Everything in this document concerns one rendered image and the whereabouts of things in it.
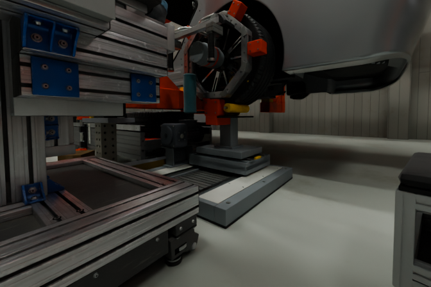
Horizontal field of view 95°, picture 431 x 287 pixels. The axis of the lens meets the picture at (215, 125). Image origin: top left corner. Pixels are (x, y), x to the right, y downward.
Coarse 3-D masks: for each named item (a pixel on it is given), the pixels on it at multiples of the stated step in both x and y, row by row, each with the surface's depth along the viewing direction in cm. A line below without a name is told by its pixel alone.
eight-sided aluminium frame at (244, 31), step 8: (240, 24) 117; (240, 32) 117; (248, 32) 116; (192, 40) 142; (248, 40) 116; (184, 48) 148; (184, 56) 148; (248, 56) 116; (184, 64) 148; (192, 64) 150; (248, 64) 116; (184, 72) 149; (192, 72) 150; (240, 72) 119; (248, 72) 120; (232, 80) 122; (240, 80) 123; (200, 88) 145; (224, 88) 126; (232, 88) 123; (200, 96) 139; (208, 96) 134; (216, 96) 130; (224, 96) 126
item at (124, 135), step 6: (90, 126) 212; (120, 126) 170; (126, 126) 163; (132, 126) 158; (138, 126) 152; (78, 132) 237; (90, 132) 212; (120, 132) 170; (126, 132) 163; (132, 132) 158; (138, 132) 155; (126, 138) 164; (132, 138) 158; (138, 138) 152; (144, 138) 153
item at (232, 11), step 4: (236, 0) 118; (232, 4) 120; (236, 4) 118; (240, 4) 116; (244, 4) 119; (232, 8) 120; (236, 8) 118; (240, 8) 118; (244, 8) 120; (228, 12) 122; (232, 12) 120; (236, 12) 118; (240, 12) 120; (244, 12) 122; (232, 16) 120; (236, 16) 120; (240, 16) 122; (240, 20) 124
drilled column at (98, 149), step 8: (96, 128) 136; (104, 128) 133; (112, 128) 137; (96, 136) 136; (104, 136) 133; (112, 136) 137; (96, 144) 137; (104, 144) 133; (112, 144) 137; (96, 152) 138; (104, 152) 133; (112, 152) 139; (112, 160) 138
